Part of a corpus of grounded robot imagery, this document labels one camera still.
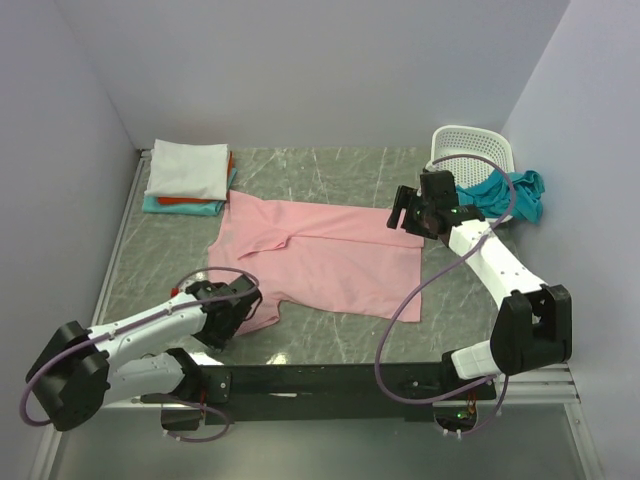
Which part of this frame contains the pink t shirt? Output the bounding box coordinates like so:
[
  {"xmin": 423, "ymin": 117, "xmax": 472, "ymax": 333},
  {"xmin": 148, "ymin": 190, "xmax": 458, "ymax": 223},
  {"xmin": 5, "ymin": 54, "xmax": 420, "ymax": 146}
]
[{"xmin": 208, "ymin": 191, "xmax": 424, "ymax": 334}]

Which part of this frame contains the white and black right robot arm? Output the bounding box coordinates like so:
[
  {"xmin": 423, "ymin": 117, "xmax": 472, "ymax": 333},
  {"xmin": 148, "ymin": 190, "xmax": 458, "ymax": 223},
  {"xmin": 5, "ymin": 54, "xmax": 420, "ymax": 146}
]
[{"xmin": 387, "ymin": 171, "xmax": 572, "ymax": 399}]

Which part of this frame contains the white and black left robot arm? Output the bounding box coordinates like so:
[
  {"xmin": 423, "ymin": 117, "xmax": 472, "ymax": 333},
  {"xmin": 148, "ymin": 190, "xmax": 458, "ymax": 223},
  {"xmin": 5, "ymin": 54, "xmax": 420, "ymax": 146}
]
[{"xmin": 19, "ymin": 269, "xmax": 262, "ymax": 432}]

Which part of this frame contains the white plastic laundry basket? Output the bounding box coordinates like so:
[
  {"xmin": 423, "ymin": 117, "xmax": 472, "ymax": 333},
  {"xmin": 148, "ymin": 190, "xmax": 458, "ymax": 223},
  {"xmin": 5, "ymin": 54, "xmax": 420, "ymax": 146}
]
[{"xmin": 423, "ymin": 125, "xmax": 516, "ymax": 229}]

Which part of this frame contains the teal crumpled t shirt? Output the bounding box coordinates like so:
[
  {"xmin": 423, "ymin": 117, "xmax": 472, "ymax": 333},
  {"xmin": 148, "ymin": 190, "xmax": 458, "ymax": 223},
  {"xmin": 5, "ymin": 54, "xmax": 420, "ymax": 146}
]
[{"xmin": 456, "ymin": 170, "xmax": 545, "ymax": 224}]

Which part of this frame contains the orange folded t shirt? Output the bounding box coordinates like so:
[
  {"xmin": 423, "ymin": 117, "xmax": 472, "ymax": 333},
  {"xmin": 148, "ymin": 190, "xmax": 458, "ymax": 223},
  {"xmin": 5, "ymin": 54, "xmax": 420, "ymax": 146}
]
[{"xmin": 156, "ymin": 153, "xmax": 236, "ymax": 205}]

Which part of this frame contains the teal folded t shirt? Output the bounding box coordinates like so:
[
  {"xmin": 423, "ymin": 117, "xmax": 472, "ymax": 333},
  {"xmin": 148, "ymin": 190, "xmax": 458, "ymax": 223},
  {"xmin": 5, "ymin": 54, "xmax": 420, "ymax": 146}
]
[{"xmin": 142, "ymin": 196, "xmax": 225, "ymax": 217}]

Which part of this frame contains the white folded t shirt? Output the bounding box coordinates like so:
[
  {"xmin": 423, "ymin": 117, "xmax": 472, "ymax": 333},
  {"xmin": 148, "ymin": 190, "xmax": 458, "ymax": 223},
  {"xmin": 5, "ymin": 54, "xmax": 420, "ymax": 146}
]
[{"xmin": 145, "ymin": 139, "xmax": 231, "ymax": 201}]

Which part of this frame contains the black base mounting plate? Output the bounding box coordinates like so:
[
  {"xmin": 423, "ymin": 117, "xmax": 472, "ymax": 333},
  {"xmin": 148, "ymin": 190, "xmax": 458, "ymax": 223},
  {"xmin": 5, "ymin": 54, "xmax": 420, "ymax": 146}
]
[{"xmin": 159, "ymin": 362, "xmax": 499, "ymax": 434}]

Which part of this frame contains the aluminium extrusion frame rail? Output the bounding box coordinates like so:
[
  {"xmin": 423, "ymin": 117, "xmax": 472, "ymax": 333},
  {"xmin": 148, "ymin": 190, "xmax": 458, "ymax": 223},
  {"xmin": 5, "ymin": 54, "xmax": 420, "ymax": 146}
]
[{"xmin": 29, "ymin": 148, "xmax": 601, "ymax": 480}]

